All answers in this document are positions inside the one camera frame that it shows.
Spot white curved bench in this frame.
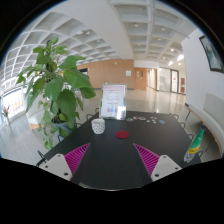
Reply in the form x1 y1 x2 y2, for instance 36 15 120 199
187 93 224 157

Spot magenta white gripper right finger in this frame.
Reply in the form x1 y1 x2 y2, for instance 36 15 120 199
134 143 181 181

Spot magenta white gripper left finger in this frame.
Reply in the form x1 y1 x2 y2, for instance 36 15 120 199
40 143 90 181

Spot red round coaster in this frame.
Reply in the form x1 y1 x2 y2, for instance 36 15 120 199
116 131 129 139

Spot acrylic sign stand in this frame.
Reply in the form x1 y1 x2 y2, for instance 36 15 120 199
99 84 126 120

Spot framed wall picture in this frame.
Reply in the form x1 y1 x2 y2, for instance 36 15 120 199
199 35 224 73

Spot small items on table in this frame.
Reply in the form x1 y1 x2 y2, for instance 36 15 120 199
126 116 166 124

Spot green plastic water bottle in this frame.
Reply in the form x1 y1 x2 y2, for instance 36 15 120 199
184 125 206 163

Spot large green potted plant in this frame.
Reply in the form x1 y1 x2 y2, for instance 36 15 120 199
17 38 96 150

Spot white patterned cup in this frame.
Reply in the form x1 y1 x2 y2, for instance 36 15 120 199
91 118 105 134

